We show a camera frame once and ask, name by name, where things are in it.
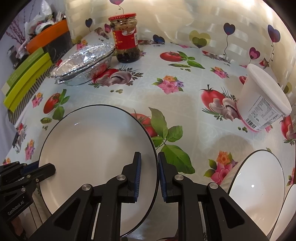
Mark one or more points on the stacked foil trays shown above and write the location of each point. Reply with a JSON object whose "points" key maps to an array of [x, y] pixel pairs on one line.
{"points": [[84, 65]]}

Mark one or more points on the dark glass jar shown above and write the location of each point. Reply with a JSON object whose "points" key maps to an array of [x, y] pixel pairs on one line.
{"points": [[12, 56]]}

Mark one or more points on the vegetable print tablecloth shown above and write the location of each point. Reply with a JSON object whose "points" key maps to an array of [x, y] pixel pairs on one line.
{"points": [[177, 81]]}

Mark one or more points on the white plastic tub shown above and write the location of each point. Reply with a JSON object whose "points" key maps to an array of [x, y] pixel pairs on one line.
{"points": [[261, 101]]}

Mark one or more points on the red label sauce jar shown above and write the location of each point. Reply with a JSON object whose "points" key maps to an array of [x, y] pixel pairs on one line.
{"points": [[124, 31]]}

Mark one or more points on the orange box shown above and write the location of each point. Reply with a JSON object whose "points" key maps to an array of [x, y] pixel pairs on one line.
{"points": [[47, 36]]}

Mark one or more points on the lime green box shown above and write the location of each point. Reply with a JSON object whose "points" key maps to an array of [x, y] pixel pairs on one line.
{"points": [[26, 81]]}

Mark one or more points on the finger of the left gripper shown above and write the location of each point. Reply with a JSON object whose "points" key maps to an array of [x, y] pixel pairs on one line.
{"points": [[26, 168], [11, 174]]}

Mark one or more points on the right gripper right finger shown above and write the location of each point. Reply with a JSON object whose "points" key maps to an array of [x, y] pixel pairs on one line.
{"points": [[205, 212]]}

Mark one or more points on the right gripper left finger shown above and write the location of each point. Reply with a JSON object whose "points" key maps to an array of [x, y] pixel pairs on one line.
{"points": [[94, 212]]}

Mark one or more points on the white ribbed bowl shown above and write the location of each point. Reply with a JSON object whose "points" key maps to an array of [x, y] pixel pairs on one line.
{"points": [[257, 185], [286, 214]]}

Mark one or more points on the purple dried flower branches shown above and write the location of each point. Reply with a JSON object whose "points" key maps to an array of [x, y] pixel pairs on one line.
{"points": [[14, 32]]}

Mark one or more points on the heart pattern curtain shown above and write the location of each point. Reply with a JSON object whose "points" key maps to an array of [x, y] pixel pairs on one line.
{"points": [[230, 28]]}

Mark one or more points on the light green box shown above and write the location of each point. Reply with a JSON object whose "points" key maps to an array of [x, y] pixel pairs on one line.
{"points": [[21, 70]]}

